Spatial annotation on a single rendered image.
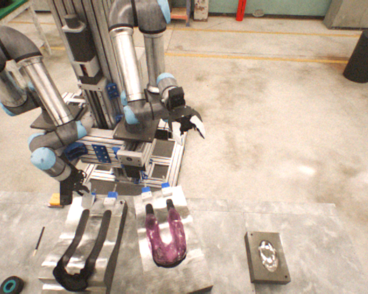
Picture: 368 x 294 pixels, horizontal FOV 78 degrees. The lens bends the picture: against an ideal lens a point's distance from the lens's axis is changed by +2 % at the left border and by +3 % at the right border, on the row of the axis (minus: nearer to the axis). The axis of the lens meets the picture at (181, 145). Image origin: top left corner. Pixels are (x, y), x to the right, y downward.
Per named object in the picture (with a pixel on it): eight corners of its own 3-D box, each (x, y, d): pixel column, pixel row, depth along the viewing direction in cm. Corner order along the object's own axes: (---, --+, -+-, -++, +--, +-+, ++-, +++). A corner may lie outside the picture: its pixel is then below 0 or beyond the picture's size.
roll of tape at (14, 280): (3, 302, 94) (-1, 301, 92) (3, 283, 99) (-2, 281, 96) (24, 292, 97) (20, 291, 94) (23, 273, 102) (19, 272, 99)
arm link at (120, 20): (96, -12, 80) (127, 125, 86) (127, -15, 82) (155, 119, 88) (100, 5, 92) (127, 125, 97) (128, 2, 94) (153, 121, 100)
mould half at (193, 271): (135, 201, 125) (131, 191, 117) (180, 190, 130) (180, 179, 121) (150, 310, 93) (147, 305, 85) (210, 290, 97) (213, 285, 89)
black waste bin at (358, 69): (334, 67, 374) (356, 28, 327) (365, 69, 370) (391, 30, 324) (345, 84, 342) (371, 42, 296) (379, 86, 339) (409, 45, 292)
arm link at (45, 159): (44, 141, 87) (52, 154, 83) (61, 156, 96) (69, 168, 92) (25, 153, 85) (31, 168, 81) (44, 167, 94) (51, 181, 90)
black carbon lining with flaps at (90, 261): (83, 210, 114) (77, 201, 107) (115, 212, 114) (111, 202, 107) (55, 292, 91) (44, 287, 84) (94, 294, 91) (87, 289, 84)
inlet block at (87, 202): (89, 192, 124) (91, 184, 122) (99, 194, 124) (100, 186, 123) (80, 206, 111) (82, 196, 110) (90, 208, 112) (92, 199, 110)
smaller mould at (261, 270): (243, 236, 113) (246, 230, 107) (274, 237, 112) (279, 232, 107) (250, 283, 99) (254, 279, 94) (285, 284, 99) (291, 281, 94)
